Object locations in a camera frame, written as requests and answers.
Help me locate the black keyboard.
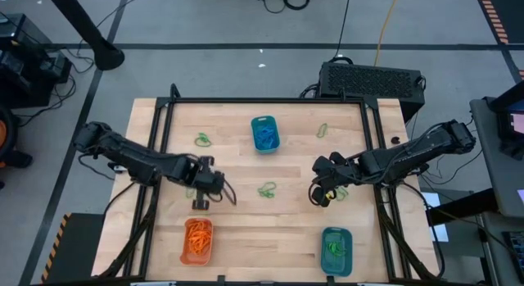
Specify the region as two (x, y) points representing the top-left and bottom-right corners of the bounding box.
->
(502, 229), (524, 275)

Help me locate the orange plastic basket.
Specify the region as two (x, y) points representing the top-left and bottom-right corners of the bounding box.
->
(179, 218), (215, 266)

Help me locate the black desk bar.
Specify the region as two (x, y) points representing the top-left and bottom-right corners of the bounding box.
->
(424, 187), (499, 226)

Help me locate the black hazard striped mat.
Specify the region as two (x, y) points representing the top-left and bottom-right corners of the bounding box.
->
(474, 0), (524, 46)
(39, 212), (106, 285)

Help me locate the coiled black cable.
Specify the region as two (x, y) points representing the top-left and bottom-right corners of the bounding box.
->
(282, 0), (311, 11)

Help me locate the black perforated computer case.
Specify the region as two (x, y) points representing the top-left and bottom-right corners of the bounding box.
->
(318, 61), (427, 124)

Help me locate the thin black cable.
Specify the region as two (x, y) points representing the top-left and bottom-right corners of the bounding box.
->
(332, 0), (352, 62)

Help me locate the black equipment rack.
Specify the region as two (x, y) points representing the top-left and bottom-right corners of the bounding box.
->
(0, 13), (74, 110)

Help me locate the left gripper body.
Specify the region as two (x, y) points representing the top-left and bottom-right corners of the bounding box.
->
(179, 156), (227, 194)

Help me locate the dark teal plastic basket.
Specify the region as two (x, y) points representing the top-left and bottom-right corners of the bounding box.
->
(320, 226), (354, 278)

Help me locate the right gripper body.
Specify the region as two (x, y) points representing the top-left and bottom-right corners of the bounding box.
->
(311, 152), (364, 185)

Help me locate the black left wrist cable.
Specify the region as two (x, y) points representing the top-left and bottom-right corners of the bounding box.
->
(211, 178), (238, 207)

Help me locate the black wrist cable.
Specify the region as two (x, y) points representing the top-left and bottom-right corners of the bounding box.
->
(307, 182), (324, 207)
(211, 178), (238, 207)

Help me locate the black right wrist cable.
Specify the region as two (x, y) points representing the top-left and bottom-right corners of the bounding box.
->
(307, 182), (324, 207)

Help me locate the black orange wheel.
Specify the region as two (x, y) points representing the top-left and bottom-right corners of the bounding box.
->
(0, 103), (34, 191)

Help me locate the black monitor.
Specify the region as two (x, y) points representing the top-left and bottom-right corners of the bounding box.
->
(489, 79), (524, 160)

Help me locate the light teal handled basket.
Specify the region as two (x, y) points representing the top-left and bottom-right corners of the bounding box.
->
(250, 116), (282, 155)

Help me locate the black stand pole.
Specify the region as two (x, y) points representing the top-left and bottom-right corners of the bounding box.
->
(43, 0), (126, 72)

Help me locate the black aluminium table frame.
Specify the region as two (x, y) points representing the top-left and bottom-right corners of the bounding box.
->
(97, 83), (441, 284)

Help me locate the yellow cable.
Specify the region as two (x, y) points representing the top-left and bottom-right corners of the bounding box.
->
(373, 0), (400, 68)

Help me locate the grey side desk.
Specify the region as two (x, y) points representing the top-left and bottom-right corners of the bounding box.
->
(468, 95), (524, 220)

